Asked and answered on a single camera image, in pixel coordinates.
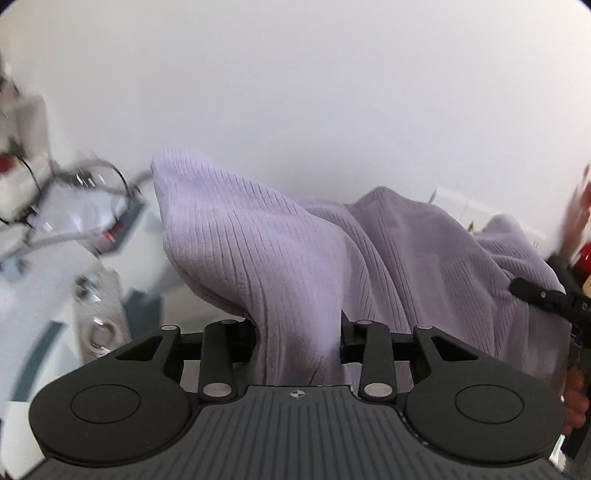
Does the grey smartphone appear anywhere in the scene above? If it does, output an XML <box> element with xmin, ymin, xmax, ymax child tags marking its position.
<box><xmin>74</xmin><ymin>272</ymin><xmax>127</xmax><ymax>365</ymax></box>

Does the clear storage box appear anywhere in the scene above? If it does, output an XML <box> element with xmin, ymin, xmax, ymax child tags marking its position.
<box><xmin>0</xmin><ymin>92</ymin><xmax>51</xmax><ymax>222</ymax></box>

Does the white wall outlet strip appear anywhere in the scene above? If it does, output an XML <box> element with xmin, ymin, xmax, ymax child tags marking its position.
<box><xmin>427</xmin><ymin>187</ymin><xmax>546</xmax><ymax>250</ymax></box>

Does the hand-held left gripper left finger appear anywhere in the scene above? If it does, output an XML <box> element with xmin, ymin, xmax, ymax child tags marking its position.
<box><xmin>111</xmin><ymin>318</ymin><xmax>257</xmax><ymax>401</ymax></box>

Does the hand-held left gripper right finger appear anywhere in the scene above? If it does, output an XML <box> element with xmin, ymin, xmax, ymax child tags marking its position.
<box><xmin>341</xmin><ymin>310</ymin><xmax>485</xmax><ymax>401</ymax></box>

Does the black cabinet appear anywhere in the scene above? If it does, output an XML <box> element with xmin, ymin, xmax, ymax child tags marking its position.
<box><xmin>545</xmin><ymin>249</ymin><xmax>591</xmax><ymax>296</ymax></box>

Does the person's right hand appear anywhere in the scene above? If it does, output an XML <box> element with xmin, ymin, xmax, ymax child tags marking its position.
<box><xmin>564</xmin><ymin>369</ymin><xmax>589</xmax><ymax>435</ymax></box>

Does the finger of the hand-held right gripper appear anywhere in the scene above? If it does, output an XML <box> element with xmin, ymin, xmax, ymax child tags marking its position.
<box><xmin>509</xmin><ymin>277</ymin><xmax>591</xmax><ymax>324</ymax></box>

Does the white charger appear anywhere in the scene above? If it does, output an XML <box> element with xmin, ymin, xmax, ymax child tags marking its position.
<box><xmin>0</xmin><ymin>256</ymin><xmax>28</xmax><ymax>282</ymax></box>

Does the lavender ribbed cardigan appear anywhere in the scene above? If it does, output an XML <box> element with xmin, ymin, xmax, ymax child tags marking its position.
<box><xmin>151</xmin><ymin>148</ymin><xmax>573</xmax><ymax>393</ymax></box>

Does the small red adapter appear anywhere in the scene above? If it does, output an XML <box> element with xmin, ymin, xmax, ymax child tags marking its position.
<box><xmin>99</xmin><ymin>198</ymin><xmax>144</xmax><ymax>254</ymax></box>

